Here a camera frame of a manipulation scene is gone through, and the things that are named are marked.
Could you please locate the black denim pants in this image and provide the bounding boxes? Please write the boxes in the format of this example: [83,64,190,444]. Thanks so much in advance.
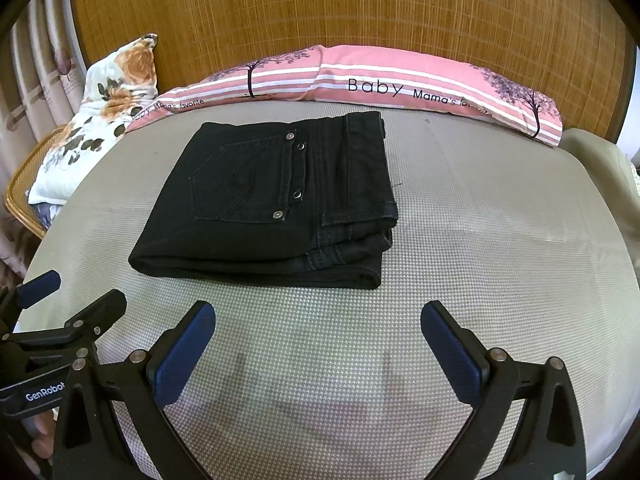
[128,112,398,289]

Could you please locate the person's left hand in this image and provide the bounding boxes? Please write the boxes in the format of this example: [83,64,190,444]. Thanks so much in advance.
[20,411,56,476]

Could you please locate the grey patterned cloth under pillow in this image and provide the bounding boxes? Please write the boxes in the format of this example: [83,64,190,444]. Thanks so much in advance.
[30,203,63,231]

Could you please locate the wicker rattan chair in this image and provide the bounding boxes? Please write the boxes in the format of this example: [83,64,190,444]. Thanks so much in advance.
[4,126,64,240]

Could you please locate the beige patterned curtain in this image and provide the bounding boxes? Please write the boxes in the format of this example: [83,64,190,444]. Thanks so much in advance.
[1,0,86,285]

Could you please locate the white floral pillow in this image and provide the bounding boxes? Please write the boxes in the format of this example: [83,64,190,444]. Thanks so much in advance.
[27,34,157,206]

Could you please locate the pink striped baby pillow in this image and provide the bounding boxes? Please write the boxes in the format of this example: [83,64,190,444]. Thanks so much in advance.
[129,44,563,146]

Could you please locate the wooden bamboo headboard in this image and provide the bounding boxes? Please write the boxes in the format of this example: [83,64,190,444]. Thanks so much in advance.
[70,0,636,141]

